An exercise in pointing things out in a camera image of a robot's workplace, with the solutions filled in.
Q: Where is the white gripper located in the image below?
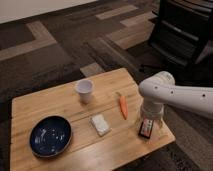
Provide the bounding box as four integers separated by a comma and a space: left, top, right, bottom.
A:
136, 99, 164, 131

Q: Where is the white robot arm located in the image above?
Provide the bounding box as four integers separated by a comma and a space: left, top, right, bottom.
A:
138, 71, 213, 124

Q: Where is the white sponge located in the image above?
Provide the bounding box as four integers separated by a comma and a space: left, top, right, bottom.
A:
91, 114, 111, 136

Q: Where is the orange carrot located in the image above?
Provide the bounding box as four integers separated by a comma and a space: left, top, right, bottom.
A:
116, 92, 128, 120

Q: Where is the white paper cup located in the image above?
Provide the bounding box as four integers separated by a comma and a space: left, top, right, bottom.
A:
75, 79, 93, 104

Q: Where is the black office chair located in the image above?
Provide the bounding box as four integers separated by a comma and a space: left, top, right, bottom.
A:
148, 0, 213, 67

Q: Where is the dark blue bowl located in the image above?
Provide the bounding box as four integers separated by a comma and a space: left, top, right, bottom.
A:
29, 115, 72, 158

